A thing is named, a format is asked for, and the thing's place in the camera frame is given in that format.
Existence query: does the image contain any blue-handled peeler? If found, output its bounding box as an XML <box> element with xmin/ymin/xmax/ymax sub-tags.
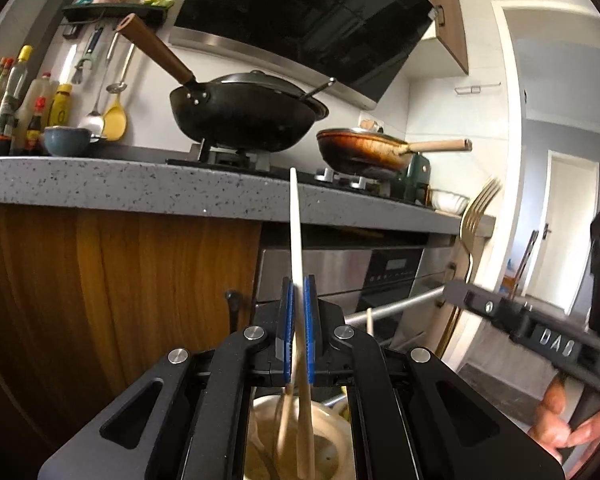
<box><xmin>71</xmin><ymin>27</ymin><xmax>104</xmax><ymax>86</ymax></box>

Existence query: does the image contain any white ribbed bowl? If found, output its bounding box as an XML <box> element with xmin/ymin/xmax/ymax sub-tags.
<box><xmin>430</xmin><ymin>190</ymin><xmax>471</xmax><ymax>214</ymax></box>

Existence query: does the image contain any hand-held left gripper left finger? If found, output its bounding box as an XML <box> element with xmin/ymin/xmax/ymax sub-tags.
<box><xmin>37</xmin><ymin>276</ymin><xmax>296</xmax><ymax>480</ymax></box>

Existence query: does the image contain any silver oven handle bar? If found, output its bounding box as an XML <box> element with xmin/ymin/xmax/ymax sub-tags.
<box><xmin>344</xmin><ymin>282</ymin><xmax>448</xmax><ymax>329</ymax></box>

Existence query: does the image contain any metal wall rack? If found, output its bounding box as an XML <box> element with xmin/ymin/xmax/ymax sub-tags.
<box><xmin>455</xmin><ymin>82</ymin><xmax>502</xmax><ymax>95</ymax></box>

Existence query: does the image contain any small silver ladle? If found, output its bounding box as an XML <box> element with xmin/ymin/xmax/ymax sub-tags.
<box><xmin>106</xmin><ymin>42</ymin><xmax>136</xmax><ymax>95</ymax></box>

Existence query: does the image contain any black cabinet handle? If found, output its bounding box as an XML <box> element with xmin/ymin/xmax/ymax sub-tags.
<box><xmin>224</xmin><ymin>290</ymin><xmax>241</xmax><ymax>334</ymax></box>

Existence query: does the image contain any blue-grey ceramic bowl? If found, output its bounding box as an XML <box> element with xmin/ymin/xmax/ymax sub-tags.
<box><xmin>43</xmin><ymin>126</ymin><xmax>108</xmax><ymax>157</ymax></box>

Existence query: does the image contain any stainless steel oven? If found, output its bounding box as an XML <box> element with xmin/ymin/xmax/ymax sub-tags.
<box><xmin>254</xmin><ymin>232</ymin><xmax>456</xmax><ymax>356</ymax></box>

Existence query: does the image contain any wooden chair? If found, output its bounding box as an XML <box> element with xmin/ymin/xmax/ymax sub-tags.
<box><xmin>500</xmin><ymin>230</ymin><xmax>540</xmax><ymax>302</ymax></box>

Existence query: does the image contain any black wok with wooden handle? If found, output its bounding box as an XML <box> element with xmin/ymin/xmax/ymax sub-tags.
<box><xmin>116</xmin><ymin>13</ymin><xmax>331</xmax><ymax>155</ymax></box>

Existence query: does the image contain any wooden wall cabinet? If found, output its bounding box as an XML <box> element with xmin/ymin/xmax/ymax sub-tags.
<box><xmin>400</xmin><ymin>0</ymin><xmax>471</xmax><ymax>73</ymax></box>

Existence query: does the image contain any gold fork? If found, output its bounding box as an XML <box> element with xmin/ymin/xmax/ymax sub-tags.
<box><xmin>436</xmin><ymin>176</ymin><xmax>503</xmax><ymax>361</ymax></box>

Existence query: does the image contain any black wall shelf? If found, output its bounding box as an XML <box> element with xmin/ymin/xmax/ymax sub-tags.
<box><xmin>61</xmin><ymin>4</ymin><xmax>167</xmax><ymax>26</ymax></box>

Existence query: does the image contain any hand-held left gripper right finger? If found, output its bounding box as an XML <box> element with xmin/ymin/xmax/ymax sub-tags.
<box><xmin>304</xmin><ymin>275</ymin><xmax>566</xmax><ymax>480</ymax></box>

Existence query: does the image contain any black spatula handle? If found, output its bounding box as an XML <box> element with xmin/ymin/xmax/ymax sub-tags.
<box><xmin>300</xmin><ymin>78</ymin><xmax>337</xmax><ymax>102</ymax></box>

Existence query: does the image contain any yellow spoon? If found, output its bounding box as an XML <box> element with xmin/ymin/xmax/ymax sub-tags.
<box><xmin>102</xmin><ymin>91</ymin><xmax>129</xmax><ymax>142</ymax></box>

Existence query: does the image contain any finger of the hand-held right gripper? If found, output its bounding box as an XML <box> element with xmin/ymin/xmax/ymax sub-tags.
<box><xmin>437</xmin><ymin>281</ymin><xmax>529</xmax><ymax>344</ymax></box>

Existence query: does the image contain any brown frying pan wooden handle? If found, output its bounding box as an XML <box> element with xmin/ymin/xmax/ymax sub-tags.
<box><xmin>316</xmin><ymin>127</ymin><xmax>473</xmax><ymax>174</ymax></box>

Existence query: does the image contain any black range hood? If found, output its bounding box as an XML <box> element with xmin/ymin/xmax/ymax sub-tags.
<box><xmin>169</xmin><ymin>0</ymin><xmax>438</xmax><ymax>111</ymax></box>

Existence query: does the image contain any floral white ceramic utensil holder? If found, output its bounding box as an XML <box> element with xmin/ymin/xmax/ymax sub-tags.
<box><xmin>242</xmin><ymin>394</ymin><xmax>353</xmax><ymax>480</ymax></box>

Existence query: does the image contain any black gas stove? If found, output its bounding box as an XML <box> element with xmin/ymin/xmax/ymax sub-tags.
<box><xmin>166</xmin><ymin>141</ymin><xmax>431</xmax><ymax>206</ymax></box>

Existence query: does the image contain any row of condiment bottles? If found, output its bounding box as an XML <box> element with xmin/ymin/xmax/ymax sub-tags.
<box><xmin>0</xmin><ymin>45</ymin><xmax>76</xmax><ymax>157</ymax></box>

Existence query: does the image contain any white interior door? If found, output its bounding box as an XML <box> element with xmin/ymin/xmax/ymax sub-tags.
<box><xmin>525</xmin><ymin>152</ymin><xmax>600</xmax><ymax>313</ymax></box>

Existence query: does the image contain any silver serving spoon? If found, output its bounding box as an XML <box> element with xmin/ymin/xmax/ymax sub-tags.
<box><xmin>77</xmin><ymin>32</ymin><xmax>120</xmax><ymax>134</ymax></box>

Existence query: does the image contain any person's right hand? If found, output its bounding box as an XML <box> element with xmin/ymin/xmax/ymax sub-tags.
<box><xmin>527</xmin><ymin>375</ymin><xmax>600</xmax><ymax>466</ymax></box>

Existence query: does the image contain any grey speckled countertop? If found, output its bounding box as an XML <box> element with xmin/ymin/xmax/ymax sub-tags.
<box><xmin>0</xmin><ymin>156</ymin><xmax>496</xmax><ymax>236</ymax></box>

